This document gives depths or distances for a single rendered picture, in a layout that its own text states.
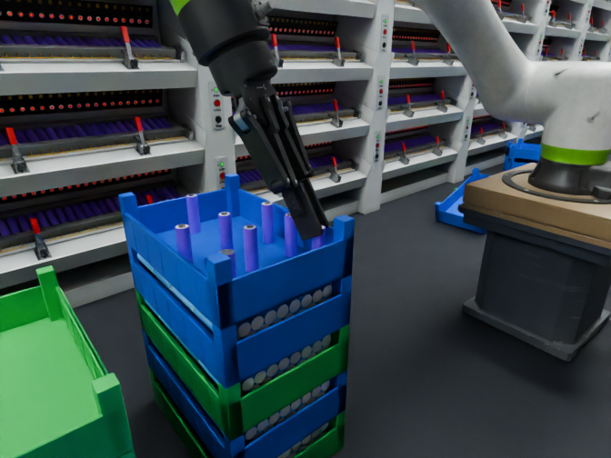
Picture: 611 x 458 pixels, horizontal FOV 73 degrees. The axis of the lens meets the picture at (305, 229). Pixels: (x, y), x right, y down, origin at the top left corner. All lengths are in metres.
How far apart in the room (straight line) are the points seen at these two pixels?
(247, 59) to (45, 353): 0.44
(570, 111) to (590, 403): 0.55
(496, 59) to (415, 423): 0.71
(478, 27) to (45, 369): 0.88
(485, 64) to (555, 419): 0.68
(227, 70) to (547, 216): 0.66
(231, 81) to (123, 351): 0.69
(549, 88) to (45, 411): 0.98
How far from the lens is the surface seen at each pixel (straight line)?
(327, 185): 1.52
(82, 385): 0.56
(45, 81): 1.06
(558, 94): 0.99
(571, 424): 0.92
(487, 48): 0.95
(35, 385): 0.59
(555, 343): 1.07
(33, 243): 1.17
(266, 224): 0.63
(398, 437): 0.79
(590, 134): 0.99
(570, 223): 0.91
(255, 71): 0.50
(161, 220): 0.71
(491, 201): 0.96
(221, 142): 1.21
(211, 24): 0.50
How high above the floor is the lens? 0.59
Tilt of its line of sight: 22 degrees down
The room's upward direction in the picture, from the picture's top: straight up
